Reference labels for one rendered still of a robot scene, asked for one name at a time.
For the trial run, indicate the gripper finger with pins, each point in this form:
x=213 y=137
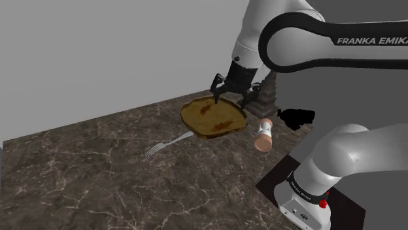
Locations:
x=250 y=97
x=216 y=89

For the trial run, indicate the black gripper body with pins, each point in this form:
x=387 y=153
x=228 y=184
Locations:
x=239 y=78

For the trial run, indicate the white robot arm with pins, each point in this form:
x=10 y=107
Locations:
x=344 y=153

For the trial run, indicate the dark ornate tower figure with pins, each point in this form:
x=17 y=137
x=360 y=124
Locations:
x=267 y=102

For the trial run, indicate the brown toast slice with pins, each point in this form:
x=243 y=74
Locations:
x=212 y=118

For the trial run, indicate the copper and white hourglass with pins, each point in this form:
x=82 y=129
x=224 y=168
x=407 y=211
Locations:
x=264 y=140

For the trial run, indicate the black flat object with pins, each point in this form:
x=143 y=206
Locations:
x=296 y=118

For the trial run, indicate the silver fork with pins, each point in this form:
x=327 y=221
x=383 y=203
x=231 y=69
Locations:
x=159 y=147

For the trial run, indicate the dark robot stand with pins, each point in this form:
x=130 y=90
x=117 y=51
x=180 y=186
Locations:
x=346 y=211

